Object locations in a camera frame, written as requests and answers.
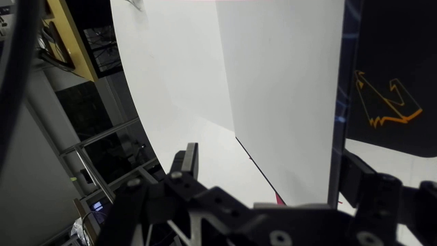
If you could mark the black mouse pad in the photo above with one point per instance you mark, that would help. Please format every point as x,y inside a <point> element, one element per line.
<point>390,55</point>

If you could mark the dark hardcover book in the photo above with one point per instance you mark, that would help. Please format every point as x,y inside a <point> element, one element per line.
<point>281,91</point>

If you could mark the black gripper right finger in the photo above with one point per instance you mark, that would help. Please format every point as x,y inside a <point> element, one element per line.
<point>363,178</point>

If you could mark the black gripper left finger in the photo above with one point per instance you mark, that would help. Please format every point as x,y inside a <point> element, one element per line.
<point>187,158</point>

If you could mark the red strip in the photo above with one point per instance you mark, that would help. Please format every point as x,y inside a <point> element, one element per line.
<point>278,200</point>

